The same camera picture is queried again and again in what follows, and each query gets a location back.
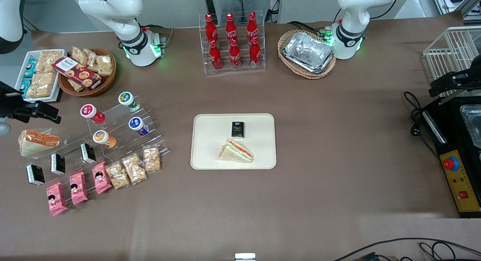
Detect red cookie box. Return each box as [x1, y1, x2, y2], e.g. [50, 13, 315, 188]
[52, 57, 103, 90]

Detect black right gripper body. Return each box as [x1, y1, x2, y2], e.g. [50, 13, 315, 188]
[0, 82, 39, 123]

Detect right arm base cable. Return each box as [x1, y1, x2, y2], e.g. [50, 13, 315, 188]
[141, 24, 174, 48]

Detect clear acrylic bottle rack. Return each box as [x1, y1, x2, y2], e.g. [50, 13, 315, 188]
[198, 10, 267, 75]

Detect orange gum bottle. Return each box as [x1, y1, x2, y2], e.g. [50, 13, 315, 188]
[92, 130, 117, 149]

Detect steel food container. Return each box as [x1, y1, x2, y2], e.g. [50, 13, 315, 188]
[460, 105, 481, 149]

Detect looped black floor cable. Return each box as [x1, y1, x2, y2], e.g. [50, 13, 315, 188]
[419, 241, 458, 261]

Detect white wire rack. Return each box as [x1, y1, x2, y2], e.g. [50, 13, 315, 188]
[422, 26, 481, 98]

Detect light wicker basket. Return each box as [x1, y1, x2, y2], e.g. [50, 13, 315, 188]
[277, 29, 337, 80]

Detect red gum bottle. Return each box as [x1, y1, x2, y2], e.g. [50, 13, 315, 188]
[80, 104, 106, 124]

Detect dark brown wicker basket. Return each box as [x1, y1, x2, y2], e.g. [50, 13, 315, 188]
[58, 48, 117, 98]

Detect cream serving tray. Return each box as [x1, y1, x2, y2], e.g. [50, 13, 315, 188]
[190, 113, 278, 171]

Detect green gum bottle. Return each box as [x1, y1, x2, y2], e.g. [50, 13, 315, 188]
[118, 91, 141, 112]

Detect blue gum bottle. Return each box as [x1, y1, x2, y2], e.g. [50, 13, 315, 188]
[128, 117, 150, 137]

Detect wrapped triangle sandwich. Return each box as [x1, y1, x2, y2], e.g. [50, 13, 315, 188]
[18, 130, 61, 157]
[218, 138, 254, 164]

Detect red cola bottle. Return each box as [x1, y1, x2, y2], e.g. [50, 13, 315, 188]
[249, 36, 262, 66]
[225, 12, 238, 43]
[247, 11, 259, 41]
[204, 13, 219, 44]
[229, 39, 242, 69]
[209, 40, 223, 71]

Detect pink snack packet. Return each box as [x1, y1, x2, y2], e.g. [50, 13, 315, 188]
[45, 182, 68, 217]
[91, 161, 113, 195]
[68, 171, 88, 206]

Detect grey metal handle bar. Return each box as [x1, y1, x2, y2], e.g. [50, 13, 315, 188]
[422, 110, 448, 145]

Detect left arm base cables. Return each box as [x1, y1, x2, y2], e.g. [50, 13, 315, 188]
[287, 20, 339, 36]

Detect aluminium frame equipment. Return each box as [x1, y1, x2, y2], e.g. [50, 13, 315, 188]
[430, 0, 481, 22]

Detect black sealing machine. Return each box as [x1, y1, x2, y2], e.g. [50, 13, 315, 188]
[420, 97, 481, 219]

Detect red emergency push button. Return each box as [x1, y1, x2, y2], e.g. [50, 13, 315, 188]
[442, 156, 460, 172]

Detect yellow control panel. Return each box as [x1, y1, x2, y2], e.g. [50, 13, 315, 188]
[439, 149, 481, 214]

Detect person in grey trousers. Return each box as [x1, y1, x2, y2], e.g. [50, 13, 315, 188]
[209, 0, 274, 23]

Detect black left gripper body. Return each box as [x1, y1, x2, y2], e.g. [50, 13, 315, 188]
[448, 65, 481, 94]

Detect long black floor cable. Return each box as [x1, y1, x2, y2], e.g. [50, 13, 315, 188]
[332, 237, 481, 261]

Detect clear acrylic tiered stand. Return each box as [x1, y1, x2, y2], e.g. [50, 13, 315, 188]
[19, 96, 171, 207]

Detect aluminium foil container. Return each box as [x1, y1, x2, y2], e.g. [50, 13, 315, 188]
[282, 31, 335, 74]

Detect white rectangular snack tray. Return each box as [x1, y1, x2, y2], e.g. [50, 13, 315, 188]
[15, 49, 67, 103]

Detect black power cable with plug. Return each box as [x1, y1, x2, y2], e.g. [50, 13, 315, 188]
[403, 91, 441, 161]

